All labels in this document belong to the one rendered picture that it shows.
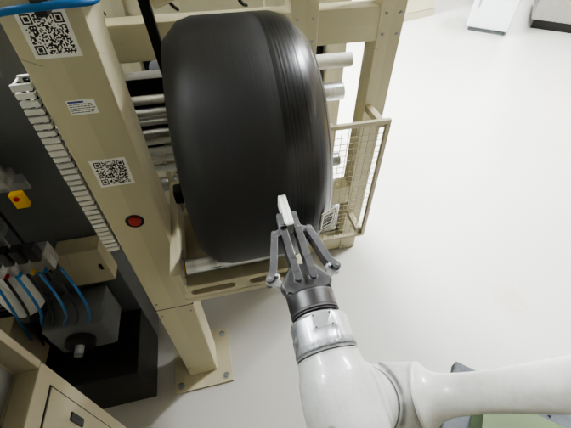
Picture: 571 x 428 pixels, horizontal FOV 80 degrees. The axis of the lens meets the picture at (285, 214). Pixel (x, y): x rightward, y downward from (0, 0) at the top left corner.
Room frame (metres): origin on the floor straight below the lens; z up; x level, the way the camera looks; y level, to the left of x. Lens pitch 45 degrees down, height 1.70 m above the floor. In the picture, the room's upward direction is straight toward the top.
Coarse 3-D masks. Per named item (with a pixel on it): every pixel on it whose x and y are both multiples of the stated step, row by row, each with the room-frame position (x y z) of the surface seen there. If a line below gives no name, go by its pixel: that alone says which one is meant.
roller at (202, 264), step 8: (208, 256) 0.60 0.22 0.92; (280, 256) 0.62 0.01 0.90; (184, 264) 0.58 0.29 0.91; (192, 264) 0.57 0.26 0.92; (200, 264) 0.57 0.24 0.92; (208, 264) 0.58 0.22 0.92; (216, 264) 0.58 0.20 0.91; (224, 264) 0.58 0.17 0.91; (232, 264) 0.59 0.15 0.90; (240, 264) 0.59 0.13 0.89; (192, 272) 0.56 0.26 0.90; (200, 272) 0.56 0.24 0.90
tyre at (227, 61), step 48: (192, 48) 0.65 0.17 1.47; (240, 48) 0.66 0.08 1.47; (288, 48) 0.67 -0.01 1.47; (192, 96) 0.56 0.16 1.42; (240, 96) 0.57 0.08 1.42; (288, 96) 0.58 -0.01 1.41; (192, 144) 0.51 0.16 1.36; (240, 144) 0.51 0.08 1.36; (288, 144) 0.53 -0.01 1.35; (192, 192) 0.48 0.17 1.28; (240, 192) 0.47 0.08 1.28; (288, 192) 0.49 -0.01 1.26; (240, 240) 0.46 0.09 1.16
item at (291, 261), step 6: (282, 228) 0.40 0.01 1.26; (282, 234) 0.39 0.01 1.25; (288, 234) 0.39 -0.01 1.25; (282, 240) 0.39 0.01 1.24; (288, 240) 0.38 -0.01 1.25; (288, 246) 0.37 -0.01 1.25; (288, 252) 0.36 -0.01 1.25; (288, 258) 0.35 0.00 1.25; (294, 258) 0.34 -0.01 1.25; (288, 264) 0.35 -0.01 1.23; (294, 264) 0.33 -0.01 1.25; (294, 270) 0.32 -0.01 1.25; (294, 276) 0.31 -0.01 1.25; (300, 276) 0.31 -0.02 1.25
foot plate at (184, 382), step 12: (216, 336) 0.78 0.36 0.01; (228, 336) 0.78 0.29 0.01; (216, 348) 0.72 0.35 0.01; (228, 348) 0.72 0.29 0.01; (180, 360) 0.66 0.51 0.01; (228, 360) 0.66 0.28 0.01; (180, 372) 0.61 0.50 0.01; (204, 372) 0.61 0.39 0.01; (216, 372) 0.61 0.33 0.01; (228, 372) 0.61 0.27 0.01; (180, 384) 0.55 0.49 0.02; (192, 384) 0.55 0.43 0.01; (204, 384) 0.55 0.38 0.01; (216, 384) 0.55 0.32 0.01
